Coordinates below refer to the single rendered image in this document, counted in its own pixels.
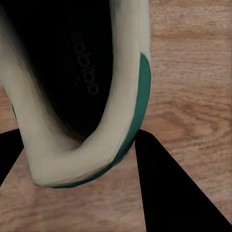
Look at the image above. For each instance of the gym shoe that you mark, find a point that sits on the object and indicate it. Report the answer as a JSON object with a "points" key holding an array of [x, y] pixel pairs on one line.
{"points": [[78, 75]]}

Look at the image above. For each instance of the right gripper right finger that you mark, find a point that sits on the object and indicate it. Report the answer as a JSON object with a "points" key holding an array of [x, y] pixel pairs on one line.
{"points": [[172, 201]]}

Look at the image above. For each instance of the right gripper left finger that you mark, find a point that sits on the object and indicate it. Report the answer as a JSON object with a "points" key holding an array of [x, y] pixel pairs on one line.
{"points": [[11, 146]]}

